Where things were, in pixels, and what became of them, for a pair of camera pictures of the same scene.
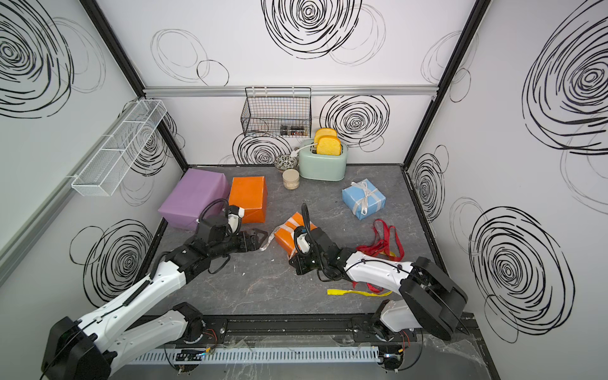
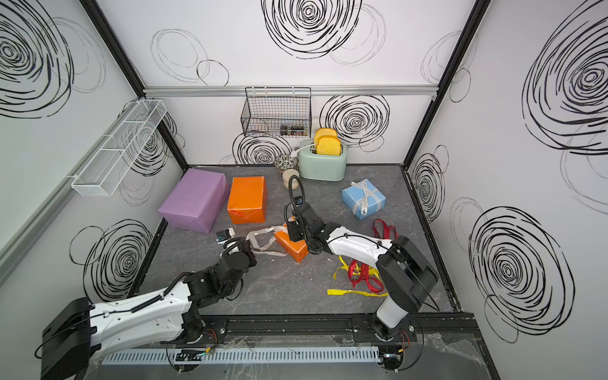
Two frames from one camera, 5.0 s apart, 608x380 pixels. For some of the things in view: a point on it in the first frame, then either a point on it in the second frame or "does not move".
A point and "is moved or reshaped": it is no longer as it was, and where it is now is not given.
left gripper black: (252, 234) → (244, 249)
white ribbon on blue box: (362, 186) does not move
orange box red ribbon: (250, 193) does not move
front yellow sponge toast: (328, 146) does not move
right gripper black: (299, 265) → (293, 231)
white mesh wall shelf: (105, 172) does not move
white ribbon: (283, 226) is moved or reshaped
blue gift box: (363, 199) does not move
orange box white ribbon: (285, 235) does not move
